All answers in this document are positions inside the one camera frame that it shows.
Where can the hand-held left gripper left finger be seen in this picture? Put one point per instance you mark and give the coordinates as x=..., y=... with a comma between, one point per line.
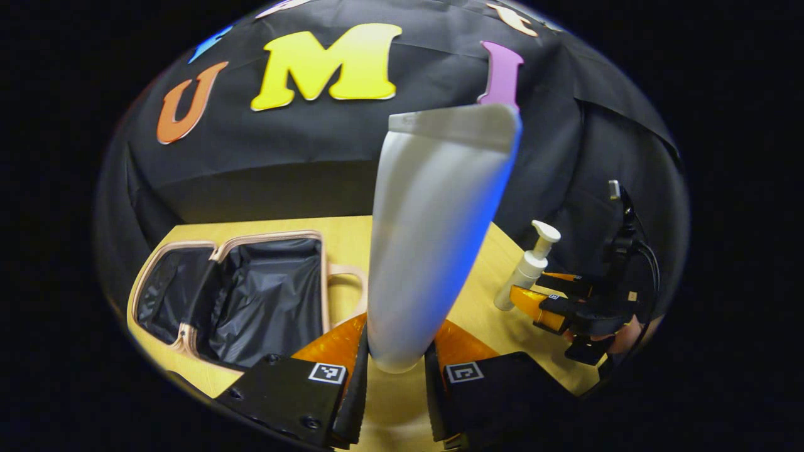
x=358, y=408

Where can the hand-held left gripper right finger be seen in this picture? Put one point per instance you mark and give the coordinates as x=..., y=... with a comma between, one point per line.
x=433, y=402

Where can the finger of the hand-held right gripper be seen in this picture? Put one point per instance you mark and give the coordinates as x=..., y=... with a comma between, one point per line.
x=584, y=311
x=575, y=284

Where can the white pump bottle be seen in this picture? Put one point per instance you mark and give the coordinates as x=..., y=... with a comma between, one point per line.
x=524, y=270

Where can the beige suitcase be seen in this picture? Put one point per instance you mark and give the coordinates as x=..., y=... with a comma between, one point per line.
x=270, y=301

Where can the white squeeze tube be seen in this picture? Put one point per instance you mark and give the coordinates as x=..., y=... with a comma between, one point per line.
x=433, y=238

